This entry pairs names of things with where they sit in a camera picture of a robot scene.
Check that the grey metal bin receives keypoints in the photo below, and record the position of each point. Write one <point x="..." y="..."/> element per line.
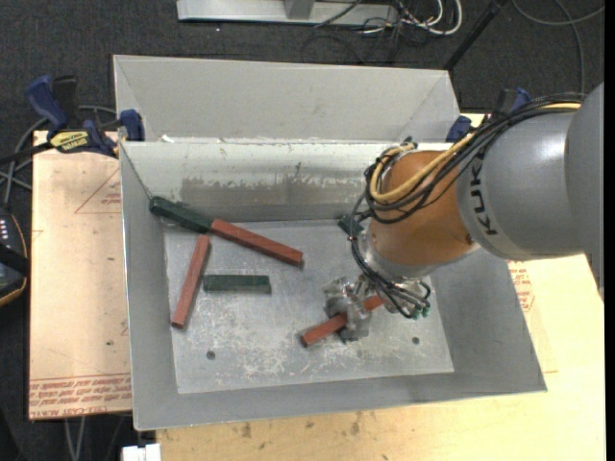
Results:
<point x="269" y="348"/>

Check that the brown cardboard board red print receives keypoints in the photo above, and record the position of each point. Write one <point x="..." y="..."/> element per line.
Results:
<point x="77" y="281"/>

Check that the dark green flat block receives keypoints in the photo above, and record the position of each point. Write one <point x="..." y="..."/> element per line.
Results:
<point x="236" y="283"/>
<point x="345" y="224"/>
<point x="180" y="214"/>

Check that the red-brown block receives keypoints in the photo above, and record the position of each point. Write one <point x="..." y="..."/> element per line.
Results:
<point x="319" y="332"/>
<point x="191" y="281"/>
<point x="257" y="242"/>

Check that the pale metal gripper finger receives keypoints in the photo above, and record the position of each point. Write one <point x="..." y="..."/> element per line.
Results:
<point x="336" y="296"/>
<point x="355" y="328"/>

